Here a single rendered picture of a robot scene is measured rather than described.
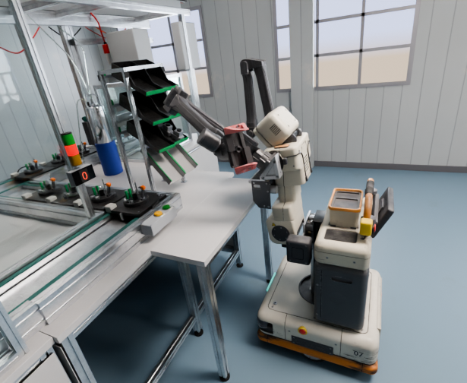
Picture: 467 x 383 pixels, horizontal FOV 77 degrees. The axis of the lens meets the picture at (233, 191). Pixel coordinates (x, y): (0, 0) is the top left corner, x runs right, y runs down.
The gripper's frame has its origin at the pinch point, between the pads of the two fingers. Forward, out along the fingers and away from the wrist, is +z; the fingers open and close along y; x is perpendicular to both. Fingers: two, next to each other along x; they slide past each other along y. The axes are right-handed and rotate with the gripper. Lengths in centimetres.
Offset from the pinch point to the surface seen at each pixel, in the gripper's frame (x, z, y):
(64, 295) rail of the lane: -65, -50, -36
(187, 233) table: -10, -72, -37
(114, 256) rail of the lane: -45, -66, -33
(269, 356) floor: 16, -74, -127
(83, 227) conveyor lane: -55, -94, -20
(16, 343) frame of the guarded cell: -78, -35, -40
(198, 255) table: -12, -52, -43
